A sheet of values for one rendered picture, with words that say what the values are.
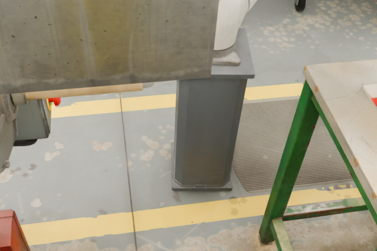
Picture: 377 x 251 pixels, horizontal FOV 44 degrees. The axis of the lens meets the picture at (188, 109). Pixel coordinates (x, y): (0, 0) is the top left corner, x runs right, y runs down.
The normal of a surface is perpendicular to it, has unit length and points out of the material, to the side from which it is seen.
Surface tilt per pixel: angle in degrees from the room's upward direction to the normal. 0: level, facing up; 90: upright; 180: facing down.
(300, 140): 90
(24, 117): 90
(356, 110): 0
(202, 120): 90
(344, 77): 0
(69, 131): 0
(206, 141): 90
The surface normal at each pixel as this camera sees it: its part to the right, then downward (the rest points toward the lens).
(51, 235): 0.05, -0.70
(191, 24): 0.18, 0.71
